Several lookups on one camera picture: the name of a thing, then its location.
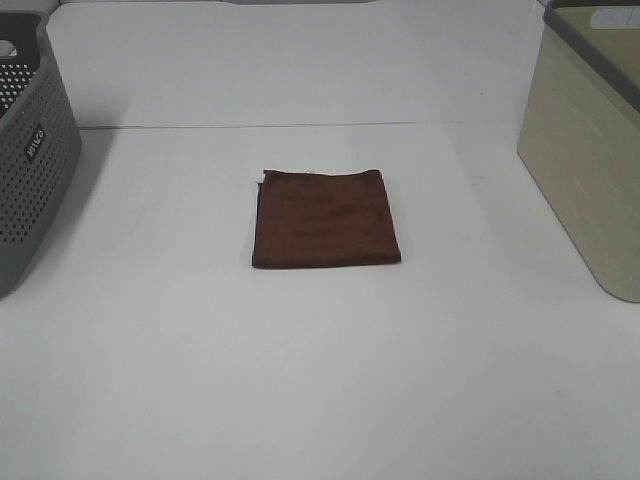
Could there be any grey perforated plastic basket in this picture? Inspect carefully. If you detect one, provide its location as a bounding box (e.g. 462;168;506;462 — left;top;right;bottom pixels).
1;11;82;295

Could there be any beige basket with grey rim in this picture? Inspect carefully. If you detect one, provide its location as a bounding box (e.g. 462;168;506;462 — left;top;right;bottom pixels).
517;1;639;303

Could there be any brown towel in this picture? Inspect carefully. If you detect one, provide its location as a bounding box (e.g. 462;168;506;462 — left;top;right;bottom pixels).
252;169;401;270

